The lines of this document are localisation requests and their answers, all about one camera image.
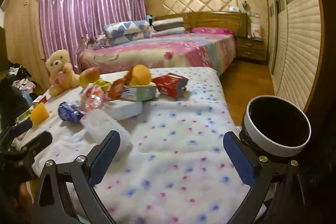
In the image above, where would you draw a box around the floral cloth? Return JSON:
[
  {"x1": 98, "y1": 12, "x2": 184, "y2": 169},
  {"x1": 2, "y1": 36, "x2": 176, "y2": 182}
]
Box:
[{"x1": 87, "y1": 35, "x2": 107, "y2": 50}]

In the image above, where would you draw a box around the wooden nightstand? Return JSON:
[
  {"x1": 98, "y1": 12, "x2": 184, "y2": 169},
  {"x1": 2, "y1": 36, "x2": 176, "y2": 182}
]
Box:
[{"x1": 236, "y1": 36, "x2": 264, "y2": 62}]

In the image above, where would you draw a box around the cream teddy bear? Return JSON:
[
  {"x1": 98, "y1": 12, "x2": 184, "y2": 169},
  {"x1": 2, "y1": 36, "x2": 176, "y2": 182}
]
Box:
[{"x1": 45, "y1": 49, "x2": 80, "y2": 97}]

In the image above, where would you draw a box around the orange snack bag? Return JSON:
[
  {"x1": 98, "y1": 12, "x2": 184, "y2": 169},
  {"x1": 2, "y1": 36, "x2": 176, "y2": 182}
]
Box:
[{"x1": 109, "y1": 78, "x2": 129, "y2": 98}]

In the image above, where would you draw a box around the red white plastic wrapper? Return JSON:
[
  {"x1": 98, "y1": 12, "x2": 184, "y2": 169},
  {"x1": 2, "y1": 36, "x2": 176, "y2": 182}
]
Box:
[{"x1": 80, "y1": 86, "x2": 111, "y2": 111}]

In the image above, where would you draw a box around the pile of clothes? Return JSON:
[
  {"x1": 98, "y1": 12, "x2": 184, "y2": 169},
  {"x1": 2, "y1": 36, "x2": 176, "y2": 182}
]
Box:
[{"x1": 5, "y1": 63, "x2": 36, "y2": 98}]

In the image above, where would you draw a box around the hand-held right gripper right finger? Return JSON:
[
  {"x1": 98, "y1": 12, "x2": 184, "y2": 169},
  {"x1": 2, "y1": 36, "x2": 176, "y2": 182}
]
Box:
[{"x1": 223, "y1": 131, "x2": 301, "y2": 224}]

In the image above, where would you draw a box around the green white tissue box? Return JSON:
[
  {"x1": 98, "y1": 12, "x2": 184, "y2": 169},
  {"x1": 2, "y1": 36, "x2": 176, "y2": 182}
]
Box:
[{"x1": 121, "y1": 82, "x2": 159, "y2": 102}]

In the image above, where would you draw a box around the yellow ridged chip toy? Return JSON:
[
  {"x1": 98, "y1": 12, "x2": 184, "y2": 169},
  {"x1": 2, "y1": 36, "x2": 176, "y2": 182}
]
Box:
[{"x1": 129, "y1": 64, "x2": 153, "y2": 85}]

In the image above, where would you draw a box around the clear plastic bag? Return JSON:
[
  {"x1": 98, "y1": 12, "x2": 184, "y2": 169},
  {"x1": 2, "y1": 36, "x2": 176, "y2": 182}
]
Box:
[{"x1": 80, "y1": 109, "x2": 133, "y2": 151}]

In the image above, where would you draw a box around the folded heart-print quilt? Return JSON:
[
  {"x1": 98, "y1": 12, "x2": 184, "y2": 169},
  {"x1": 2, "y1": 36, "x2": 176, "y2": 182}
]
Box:
[{"x1": 103, "y1": 20, "x2": 151, "y2": 46}]

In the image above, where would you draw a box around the cream louvered sliding wardrobe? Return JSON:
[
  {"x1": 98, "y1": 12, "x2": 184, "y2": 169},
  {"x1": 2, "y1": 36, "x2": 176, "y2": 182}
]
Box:
[{"x1": 261, "y1": 0, "x2": 323, "y2": 111}]

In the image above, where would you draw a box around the red carton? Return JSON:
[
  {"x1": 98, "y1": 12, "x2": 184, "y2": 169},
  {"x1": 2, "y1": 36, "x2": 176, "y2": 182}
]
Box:
[{"x1": 152, "y1": 72, "x2": 189, "y2": 97}]

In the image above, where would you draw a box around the purple curtain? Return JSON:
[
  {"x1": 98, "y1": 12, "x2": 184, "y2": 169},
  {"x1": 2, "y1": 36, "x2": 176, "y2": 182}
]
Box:
[{"x1": 39, "y1": 0, "x2": 147, "y2": 75}]

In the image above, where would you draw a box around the yellow snack packet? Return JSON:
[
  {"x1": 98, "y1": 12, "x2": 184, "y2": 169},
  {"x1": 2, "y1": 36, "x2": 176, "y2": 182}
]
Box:
[{"x1": 91, "y1": 79, "x2": 112, "y2": 93}]

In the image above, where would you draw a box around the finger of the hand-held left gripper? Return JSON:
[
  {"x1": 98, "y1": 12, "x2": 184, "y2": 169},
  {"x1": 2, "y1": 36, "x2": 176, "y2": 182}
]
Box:
[
  {"x1": 0, "y1": 119, "x2": 34, "y2": 143},
  {"x1": 0, "y1": 131, "x2": 53, "y2": 161}
]

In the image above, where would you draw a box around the wooden headboard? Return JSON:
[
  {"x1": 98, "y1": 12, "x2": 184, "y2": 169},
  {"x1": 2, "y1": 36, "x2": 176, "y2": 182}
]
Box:
[{"x1": 155, "y1": 11, "x2": 248, "y2": 38}]

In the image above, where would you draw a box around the blue wrapper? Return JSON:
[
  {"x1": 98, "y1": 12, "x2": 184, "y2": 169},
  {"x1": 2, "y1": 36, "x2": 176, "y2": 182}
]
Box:
[{"x1": 58, "y1": 101, "x2": 84, "y2": 124}]

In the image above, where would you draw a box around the yellow foam fruit net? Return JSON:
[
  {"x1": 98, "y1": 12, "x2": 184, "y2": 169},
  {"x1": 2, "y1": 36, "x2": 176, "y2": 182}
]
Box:
[{"x1": 29, "y1": 103, "x2": 50, "y2": 125}]

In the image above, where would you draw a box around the grey striped pillow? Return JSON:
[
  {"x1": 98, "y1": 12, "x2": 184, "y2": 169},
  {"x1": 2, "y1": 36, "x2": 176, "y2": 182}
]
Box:
[
  {"x1": 152, "y1": 17, "x2": 185, "y2": 28},
  {"x1": 154, "y1": 26, "x2": 185, "y2": 35}
]

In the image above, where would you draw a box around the pink pillow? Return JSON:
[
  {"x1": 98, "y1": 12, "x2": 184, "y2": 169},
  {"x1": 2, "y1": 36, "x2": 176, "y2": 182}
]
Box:
[{"x1": 190, "y1": 27, "x2": 233, "y2": 35}]

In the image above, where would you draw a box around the wooden wardrobe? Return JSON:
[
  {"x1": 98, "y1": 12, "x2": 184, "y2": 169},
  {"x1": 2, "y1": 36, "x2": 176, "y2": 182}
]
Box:
[{"x1": 5, "y1": 0, "x2": 50, "y2": 88}]

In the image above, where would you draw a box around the green yellow packet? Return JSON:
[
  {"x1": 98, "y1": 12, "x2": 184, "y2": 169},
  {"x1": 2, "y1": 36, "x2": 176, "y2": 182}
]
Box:
[{"x1": 16, "y1": 110, "x2": 33, "y2": 123}]

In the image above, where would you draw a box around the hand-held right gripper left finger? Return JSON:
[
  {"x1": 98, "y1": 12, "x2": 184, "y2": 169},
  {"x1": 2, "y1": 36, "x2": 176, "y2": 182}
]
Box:
[{"x1": 33, "y1": 130, "x2": 121, "y2": 224}]

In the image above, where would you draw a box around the bed with pink floral sheet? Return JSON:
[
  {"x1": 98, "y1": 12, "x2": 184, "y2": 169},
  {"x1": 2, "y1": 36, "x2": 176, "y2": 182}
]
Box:
[{"x1": 80, "y1": 32, "x2": 237, "y2": 77}]

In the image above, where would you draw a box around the white dotted blanket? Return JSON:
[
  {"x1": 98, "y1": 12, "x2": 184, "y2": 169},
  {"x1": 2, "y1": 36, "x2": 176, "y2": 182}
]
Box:
[{"x1": 16, "y1": 67, "x2": 265, "y2": 224}]

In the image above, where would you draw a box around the white paper bag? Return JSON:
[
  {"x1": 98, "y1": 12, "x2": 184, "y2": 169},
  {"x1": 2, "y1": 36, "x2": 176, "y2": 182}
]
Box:
[{"x1": 249, "y1": 23, "x2": 263, "y2": 41}]

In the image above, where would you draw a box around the yellow red apple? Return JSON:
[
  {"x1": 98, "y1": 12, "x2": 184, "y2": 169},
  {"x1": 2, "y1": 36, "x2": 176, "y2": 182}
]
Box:
[{"x1": 79, "y1": 67, "x2": 100, "y2": 88}]

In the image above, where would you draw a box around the white flat box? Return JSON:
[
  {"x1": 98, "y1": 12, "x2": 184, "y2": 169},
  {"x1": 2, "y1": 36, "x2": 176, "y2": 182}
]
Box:
[{"x1": 104, "y1": 101, "x2": 143, "y2": 119}]

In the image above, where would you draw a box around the white bowl dark inside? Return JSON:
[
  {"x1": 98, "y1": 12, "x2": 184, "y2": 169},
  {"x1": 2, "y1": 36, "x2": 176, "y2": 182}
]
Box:
[{"x1": 240, "y1": 95, "x2": 312, "y2": 159}]

